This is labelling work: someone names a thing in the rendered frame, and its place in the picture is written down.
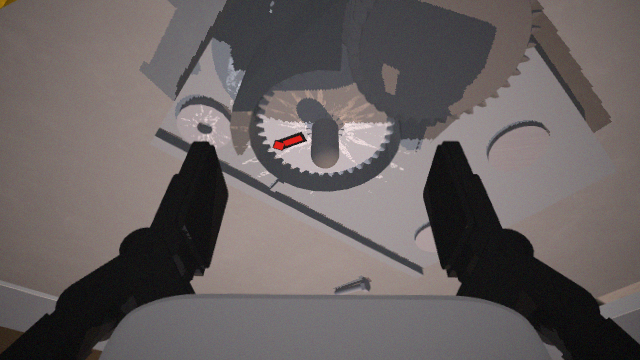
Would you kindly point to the grey toothed gear with red arrow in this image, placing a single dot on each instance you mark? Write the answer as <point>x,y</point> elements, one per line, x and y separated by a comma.
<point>295,103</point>

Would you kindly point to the grey hex-head bolt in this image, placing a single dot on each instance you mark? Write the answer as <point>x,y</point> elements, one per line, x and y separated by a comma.
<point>364,286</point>

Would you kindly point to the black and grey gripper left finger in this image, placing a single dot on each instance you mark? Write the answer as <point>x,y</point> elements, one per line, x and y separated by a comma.
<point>154,263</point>

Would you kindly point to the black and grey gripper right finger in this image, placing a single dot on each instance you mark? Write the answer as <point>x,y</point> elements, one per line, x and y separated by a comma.
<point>499,266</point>

